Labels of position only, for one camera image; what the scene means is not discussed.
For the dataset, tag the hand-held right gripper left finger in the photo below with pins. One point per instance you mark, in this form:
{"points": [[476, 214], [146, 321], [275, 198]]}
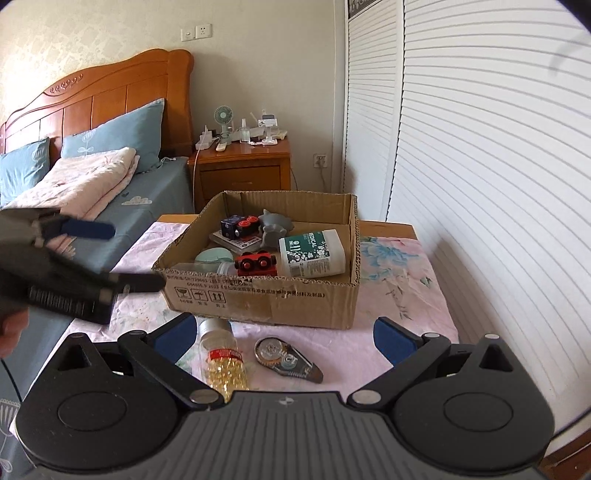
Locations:
{"points": [[173, 334]]}

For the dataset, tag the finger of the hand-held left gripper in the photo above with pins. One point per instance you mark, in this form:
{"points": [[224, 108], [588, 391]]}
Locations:
{"points": [[87, 229], [138, 282]]}

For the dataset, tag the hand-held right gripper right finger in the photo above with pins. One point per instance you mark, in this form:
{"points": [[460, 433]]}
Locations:
{"points": [[395, 339]]}

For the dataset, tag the clear bottle of yellow capsules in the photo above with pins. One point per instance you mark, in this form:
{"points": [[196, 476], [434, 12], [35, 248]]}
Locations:
{"points": [[224, 364]]}

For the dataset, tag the clear plastic bottle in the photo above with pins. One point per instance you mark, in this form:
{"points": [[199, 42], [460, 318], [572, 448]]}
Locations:
{"points": [[203, 269]]}

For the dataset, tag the light blue earbud case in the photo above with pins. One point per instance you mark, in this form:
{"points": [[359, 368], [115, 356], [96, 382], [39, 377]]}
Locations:
{"points": [[214, 255]]}

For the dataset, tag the brown cardboard box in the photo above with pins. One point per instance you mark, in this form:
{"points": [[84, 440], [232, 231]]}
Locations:
{"points": [[277, 307]]}

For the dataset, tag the red toy train car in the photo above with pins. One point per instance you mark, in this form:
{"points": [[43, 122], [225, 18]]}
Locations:
{"points": [[256, 264]]}

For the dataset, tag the clear correction tape dispenser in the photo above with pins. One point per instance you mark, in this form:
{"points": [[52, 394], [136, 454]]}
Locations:
{"points": [[284, 357]]}

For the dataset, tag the black toy train car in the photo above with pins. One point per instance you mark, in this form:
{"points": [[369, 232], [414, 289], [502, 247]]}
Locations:
{"points": [[238, 225]]}

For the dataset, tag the person's left hand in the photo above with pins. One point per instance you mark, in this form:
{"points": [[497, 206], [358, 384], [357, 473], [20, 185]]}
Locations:
{"points": [[11, 332]]}

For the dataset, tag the pink folded quilt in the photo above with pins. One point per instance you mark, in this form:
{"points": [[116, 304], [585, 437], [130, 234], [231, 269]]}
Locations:
{"points": [[78, 180]]}

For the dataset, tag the blue-grey bed sheet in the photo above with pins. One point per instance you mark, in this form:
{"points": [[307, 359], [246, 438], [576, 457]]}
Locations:
{"points": [[152, 194]]}

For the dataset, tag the small blue pillow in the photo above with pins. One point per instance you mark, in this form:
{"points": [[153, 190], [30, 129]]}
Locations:
{"points": [[23, 168]]}

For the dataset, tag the large blue pillow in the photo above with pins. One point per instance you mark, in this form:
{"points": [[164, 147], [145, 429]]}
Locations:
{"points": [[120, 134]]}

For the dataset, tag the white canister with green label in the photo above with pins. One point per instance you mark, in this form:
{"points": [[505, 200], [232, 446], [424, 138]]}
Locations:
{"points": [[314, 254]]}

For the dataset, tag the wooden headboard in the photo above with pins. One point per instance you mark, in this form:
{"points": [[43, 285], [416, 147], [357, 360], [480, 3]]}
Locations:
{"points": [[92, 92]]}

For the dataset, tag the white power strip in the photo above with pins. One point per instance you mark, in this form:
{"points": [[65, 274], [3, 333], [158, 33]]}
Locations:
{"points": [[205, 141]]}

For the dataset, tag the grey shark toy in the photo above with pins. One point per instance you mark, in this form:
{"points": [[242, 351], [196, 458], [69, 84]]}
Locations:
{"points": [[274, 226]]}

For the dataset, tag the wooden nightstand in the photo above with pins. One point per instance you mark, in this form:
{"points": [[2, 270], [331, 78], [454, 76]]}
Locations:
{"points": [[240, 170]]}

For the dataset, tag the white remote control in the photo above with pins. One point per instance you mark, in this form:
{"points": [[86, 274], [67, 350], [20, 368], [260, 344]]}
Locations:
{"points": [[222, 146]]}

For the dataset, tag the white louvered closet door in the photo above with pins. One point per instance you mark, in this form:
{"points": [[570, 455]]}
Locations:
{"points": [[371, 115], [498, 207]]}

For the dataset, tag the small green desk fan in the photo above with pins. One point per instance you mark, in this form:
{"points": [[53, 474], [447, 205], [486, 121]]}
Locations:
{"points": [[223, 117]]}

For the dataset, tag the clear spray bottle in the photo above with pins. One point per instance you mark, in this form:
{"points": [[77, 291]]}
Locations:
{"points": [[244, 130]]}

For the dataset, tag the white phone stand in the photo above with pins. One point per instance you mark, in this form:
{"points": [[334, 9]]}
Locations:
{"points": [[268, 123]]}

